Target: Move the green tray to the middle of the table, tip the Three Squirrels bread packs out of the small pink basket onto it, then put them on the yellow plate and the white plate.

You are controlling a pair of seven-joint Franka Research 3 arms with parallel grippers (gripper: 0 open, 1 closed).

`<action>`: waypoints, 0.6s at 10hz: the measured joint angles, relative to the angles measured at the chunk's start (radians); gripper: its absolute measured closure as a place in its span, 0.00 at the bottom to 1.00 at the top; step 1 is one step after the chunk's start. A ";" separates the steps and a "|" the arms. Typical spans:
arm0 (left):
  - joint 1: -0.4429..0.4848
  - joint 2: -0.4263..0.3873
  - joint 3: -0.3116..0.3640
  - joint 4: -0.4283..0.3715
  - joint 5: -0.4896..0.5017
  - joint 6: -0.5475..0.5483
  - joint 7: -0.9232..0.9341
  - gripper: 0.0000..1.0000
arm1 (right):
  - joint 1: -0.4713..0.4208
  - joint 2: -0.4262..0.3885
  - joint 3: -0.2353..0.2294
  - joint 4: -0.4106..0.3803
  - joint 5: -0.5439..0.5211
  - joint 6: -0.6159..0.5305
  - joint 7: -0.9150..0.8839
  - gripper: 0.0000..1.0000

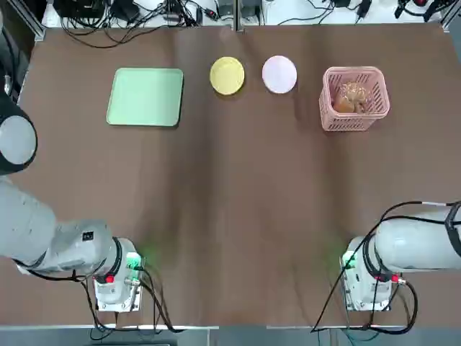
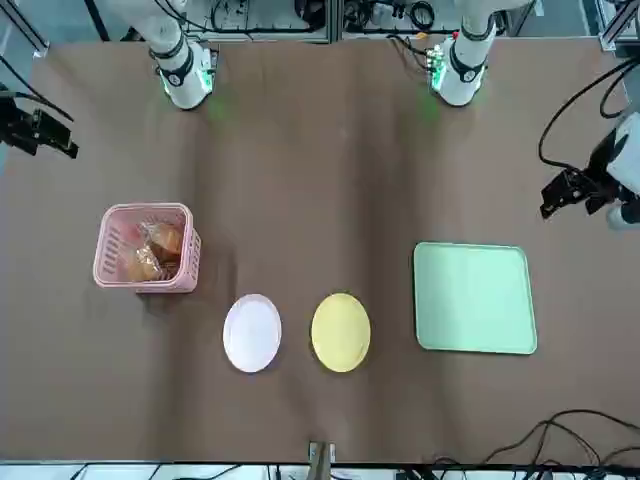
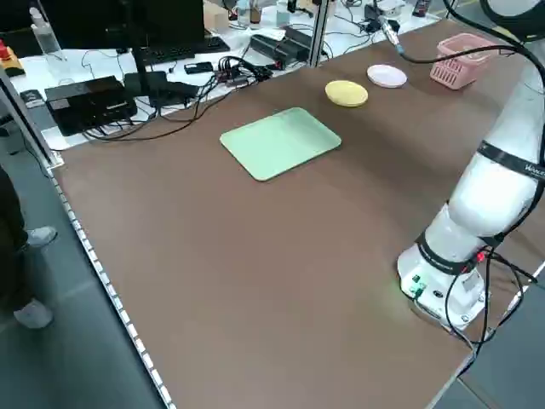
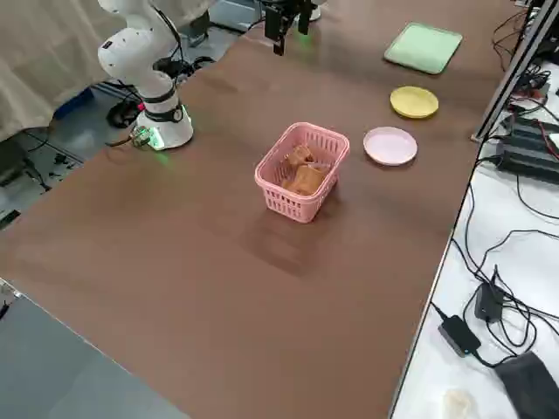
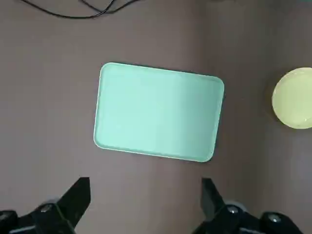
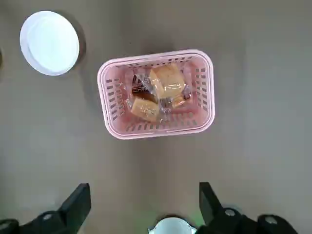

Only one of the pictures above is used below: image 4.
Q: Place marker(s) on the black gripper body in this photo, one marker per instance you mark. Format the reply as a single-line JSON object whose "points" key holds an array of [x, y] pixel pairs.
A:
{"points": [[279, 3]]}

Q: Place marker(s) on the green rectangular tray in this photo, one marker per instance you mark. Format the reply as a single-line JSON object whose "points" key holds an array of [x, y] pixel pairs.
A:
{"points": [[423, 48]]}

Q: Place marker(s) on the clear-wrapped bread pack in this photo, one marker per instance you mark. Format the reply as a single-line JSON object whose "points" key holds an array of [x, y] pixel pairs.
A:
{"points": [[301, 153], [308, 180]]}

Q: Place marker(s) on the small pink plastic basket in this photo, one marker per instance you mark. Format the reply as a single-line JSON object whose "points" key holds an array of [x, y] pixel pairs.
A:
{"points": [[279, 205]]}

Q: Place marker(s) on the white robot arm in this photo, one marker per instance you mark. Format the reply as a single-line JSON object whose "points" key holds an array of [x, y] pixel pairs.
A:
{"points": [[319, 8], [131, 48]]}

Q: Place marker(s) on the yellow round plate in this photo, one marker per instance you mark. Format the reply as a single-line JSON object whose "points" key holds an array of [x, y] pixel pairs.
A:
{"points": [[414, 102]]}

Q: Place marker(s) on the white round plate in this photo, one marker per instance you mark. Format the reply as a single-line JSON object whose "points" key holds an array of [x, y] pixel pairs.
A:
{"points": [[390, 146]]}

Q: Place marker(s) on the blue plastic box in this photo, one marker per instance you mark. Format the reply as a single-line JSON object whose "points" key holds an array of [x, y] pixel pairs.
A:
{"points": [[74, 100]]}

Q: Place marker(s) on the beige curtain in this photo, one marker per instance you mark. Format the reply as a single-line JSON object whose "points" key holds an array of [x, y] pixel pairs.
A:
{"points": [[43, 65]]}

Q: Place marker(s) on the black power supply box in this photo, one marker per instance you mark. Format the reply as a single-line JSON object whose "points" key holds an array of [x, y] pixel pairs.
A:
{"points": [[530, 131], [524, 161]]}

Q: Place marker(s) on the small black charger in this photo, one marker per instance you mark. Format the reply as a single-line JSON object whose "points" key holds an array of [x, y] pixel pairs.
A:
{"points": [[487, 301]]}

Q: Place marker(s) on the flat black power adapter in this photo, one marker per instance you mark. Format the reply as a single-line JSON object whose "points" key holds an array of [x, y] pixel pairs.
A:
{"points": [[458, 336]]}

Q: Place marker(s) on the white crumpled tissue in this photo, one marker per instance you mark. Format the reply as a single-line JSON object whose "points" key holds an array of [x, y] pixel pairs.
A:
{"points": [[457, 403]]}

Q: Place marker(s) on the dark grey pouch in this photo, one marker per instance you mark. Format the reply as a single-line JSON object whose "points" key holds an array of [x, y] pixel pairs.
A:
{"points": [[530, 384]]}

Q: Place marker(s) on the aluminium frame strut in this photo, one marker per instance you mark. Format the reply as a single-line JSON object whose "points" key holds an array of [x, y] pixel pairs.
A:
{"points": [[502, 87]]}

